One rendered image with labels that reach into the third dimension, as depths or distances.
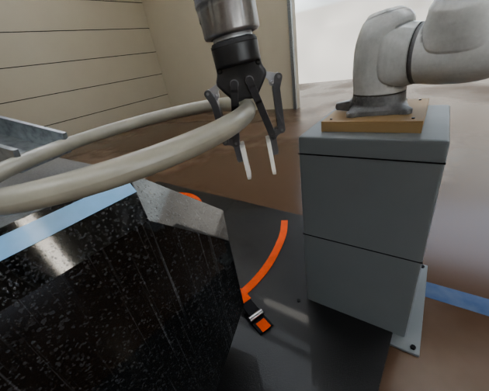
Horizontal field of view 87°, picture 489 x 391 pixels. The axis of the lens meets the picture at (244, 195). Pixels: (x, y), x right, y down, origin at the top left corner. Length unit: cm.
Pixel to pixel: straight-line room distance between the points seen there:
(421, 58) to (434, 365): 101
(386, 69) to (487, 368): 105
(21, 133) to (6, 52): 542
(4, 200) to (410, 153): 81
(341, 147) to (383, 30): 32
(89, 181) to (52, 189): 4
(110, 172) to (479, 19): 77
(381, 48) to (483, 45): 22
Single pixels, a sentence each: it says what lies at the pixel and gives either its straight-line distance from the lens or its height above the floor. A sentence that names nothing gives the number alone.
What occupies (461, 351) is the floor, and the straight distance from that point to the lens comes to 135.
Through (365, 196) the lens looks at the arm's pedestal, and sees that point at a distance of 90.
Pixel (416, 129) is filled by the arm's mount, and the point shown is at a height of 81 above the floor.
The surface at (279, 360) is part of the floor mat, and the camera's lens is 119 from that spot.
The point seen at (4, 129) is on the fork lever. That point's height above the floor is 99.
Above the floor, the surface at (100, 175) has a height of 97.
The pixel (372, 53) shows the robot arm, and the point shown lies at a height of 101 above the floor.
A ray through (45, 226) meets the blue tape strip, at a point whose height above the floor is 85.
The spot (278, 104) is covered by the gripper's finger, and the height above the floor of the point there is 98.
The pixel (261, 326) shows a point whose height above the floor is 3.
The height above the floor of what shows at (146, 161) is 98.
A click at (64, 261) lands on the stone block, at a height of 80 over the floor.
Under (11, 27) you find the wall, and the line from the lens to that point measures 634.
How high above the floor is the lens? 106
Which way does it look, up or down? 28 degrees down
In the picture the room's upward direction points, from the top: 10 degrees counter-clockwise
